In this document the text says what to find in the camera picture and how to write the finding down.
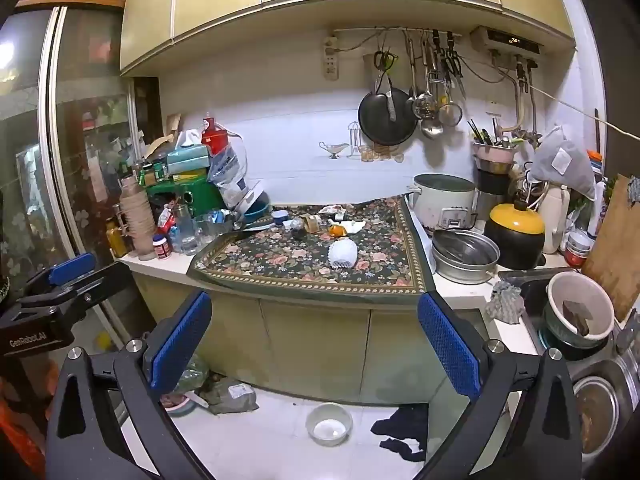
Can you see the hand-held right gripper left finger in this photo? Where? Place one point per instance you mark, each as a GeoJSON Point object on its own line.
{"type": "Point", "coordinates": [180, 342]}

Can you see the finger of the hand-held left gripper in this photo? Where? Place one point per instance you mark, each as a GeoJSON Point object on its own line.
{"type": "Point", "coordinates": [95, 282]}
{"type": "Point", "coordinates": [72, 266]}

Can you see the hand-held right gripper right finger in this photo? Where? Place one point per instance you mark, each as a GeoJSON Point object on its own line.
{"type": "Point", "coordinates": [447, 347]}

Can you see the white foam fruit net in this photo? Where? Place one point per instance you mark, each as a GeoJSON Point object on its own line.
{"type": "Point", "coordinates": [342, 254]}

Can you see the clear bowl with food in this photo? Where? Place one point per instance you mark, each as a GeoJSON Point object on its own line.
{"type": "Point", "coordinates": [328, 425]}

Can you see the white tissue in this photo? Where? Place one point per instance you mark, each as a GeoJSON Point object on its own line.
{"type": "Point", "coordinates": [356, 227]}

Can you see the orange peel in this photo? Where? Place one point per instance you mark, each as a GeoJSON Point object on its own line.
{"type": "Point", "coordinates": [336, 230]}

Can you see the brown wrapper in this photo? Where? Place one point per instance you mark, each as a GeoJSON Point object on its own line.
{"type": "Point", "coordinates": [310, 223]}

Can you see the green plastic bag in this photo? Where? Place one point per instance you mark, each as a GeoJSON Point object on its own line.
{"type": "Point", "coordinates": [192, 375]}

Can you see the pink bowl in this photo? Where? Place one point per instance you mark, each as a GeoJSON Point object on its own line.
{"type": "Point", "coordinates": [175, 405]}

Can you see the grey dishcloth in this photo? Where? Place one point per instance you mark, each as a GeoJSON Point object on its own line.
{"type": "Point", "coordinates": [505, 302]}

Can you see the small jar with blue lid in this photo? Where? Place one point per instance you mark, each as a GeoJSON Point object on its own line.
{"type": "Point", "coordinates": [161, 248]}

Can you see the brown thermos jug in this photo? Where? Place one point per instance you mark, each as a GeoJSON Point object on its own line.
{"type": "Point", "coordinates": [137, 215]}

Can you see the metal basin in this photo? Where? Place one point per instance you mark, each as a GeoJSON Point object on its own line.
{"type": "Point", "coordinates": [465, 257]}

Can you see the dark cloth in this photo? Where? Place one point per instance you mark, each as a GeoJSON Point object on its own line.
{"type": "Point", "coordinates": [402, 432]}

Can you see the orange bag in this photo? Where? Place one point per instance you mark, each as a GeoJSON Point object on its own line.
{"type": "Point", "coordinates": [15, 430]}

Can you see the green bowl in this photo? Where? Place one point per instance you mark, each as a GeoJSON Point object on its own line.
{"type": "Point", "coordinates": [557, 335]}

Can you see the glass cup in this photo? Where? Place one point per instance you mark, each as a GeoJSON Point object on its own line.
{"type": "Point", "coordinates": [207, 230]}

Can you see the green plastic box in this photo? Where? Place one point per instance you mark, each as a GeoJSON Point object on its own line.
{"type": "Point", "coordinates": [182, 195]}

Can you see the floral table cloth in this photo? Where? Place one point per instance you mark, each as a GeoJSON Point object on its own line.
{"type": "Point", "coordinates": [280, 265]}

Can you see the black pot with yellow lid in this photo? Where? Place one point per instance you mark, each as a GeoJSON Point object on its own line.
{"type": "Point", "coordinates": [515, 237]}

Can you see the glass door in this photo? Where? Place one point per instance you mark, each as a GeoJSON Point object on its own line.
{"type": "Point", "coordinates": [65, 135]}

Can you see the white bowl with brown scraps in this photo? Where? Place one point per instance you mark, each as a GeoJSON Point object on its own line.
{"type": "Point", "coordinates": [575, 295]}

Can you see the white rice cooker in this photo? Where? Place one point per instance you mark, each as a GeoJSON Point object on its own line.
{"type": "Point", "coordinates": [442, 205]}

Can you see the blue bowl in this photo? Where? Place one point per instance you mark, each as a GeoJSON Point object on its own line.
{"type": "Point", "coordinates": [257, 212]}

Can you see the teal tissue box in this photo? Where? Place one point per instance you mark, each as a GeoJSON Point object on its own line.
{"type": "Point", "coordinates": [186, 161]}

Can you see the small blue white cup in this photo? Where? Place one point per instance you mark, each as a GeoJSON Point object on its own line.
{"type": "Point", "coordinates": [280, 217]}

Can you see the red bowls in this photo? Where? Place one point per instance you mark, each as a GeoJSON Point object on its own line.
{"type": "Point", "coordinates": [579, 252]}

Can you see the metal bowl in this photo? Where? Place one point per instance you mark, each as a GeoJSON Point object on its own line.
{"type": "Point", "coordinates": [600, 410]}

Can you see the white thermos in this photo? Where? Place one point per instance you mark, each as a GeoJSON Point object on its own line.
{"type": "Point", "coordinates": [554, 220]}

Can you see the clear plastic bag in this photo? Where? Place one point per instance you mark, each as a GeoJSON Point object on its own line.
{"type": "Point", "coordinates": [230, 170]}

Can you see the red container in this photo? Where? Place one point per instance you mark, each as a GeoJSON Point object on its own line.
{"type": "Point", "coordinates": [214, 137]}

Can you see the wooden cutting board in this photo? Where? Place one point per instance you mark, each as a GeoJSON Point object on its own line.
{"type": "Point", "coordinates": [617, 250]}

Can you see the pink utensil holder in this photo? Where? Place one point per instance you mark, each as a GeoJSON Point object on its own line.
{"type": "Point", "coordinates": [494, 152]}

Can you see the grey hanging bag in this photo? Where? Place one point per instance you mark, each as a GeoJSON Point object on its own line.
{"type": "Point", "coordinates": [562, 165]}

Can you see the metal ladle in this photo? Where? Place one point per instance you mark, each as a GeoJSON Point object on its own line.
{"type": "Point", "coordinates": [431, 129]}

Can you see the mesh strainer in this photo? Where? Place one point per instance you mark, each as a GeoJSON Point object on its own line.
{"type": "Point", "coordinates": [450, 114]}

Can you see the black frying pan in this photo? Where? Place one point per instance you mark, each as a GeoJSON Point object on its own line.
{"type": "Point", "coordinates": [375, 120]}

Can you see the metal skimmer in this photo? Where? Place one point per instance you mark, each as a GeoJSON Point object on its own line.
{"type": "Point", "coordinates": [425, 106]}

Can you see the white power strip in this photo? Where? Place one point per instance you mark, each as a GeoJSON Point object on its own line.
{"type": "Point", "coordinates": [330, 60]}

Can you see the white water heater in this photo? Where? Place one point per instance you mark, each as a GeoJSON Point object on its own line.
{"type": "Point", "coordinates": [507, 40]}

